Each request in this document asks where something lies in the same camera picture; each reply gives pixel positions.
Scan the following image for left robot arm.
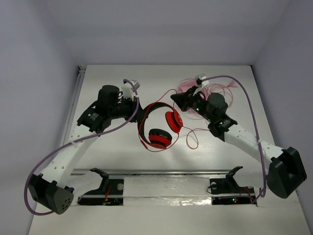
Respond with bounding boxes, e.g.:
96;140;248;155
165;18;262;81
23;79;143;216

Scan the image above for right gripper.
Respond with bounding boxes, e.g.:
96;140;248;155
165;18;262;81
172;86;214;123

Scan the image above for pink headphone cable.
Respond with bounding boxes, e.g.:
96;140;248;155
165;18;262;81
202;78;237;108

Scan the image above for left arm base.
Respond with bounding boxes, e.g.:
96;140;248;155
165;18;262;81
77;168;124;206

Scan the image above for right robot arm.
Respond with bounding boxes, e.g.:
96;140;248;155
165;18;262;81
171;87;307;199

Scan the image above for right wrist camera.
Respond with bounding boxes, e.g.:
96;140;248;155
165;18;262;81
194;74;209;94

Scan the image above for red black headphones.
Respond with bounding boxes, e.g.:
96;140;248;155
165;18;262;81
137;102;183;152

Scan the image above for pink headphones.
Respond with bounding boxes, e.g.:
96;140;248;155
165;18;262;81
178;78;209;93

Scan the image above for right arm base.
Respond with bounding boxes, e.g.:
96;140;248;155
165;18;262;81
206;166;257;205

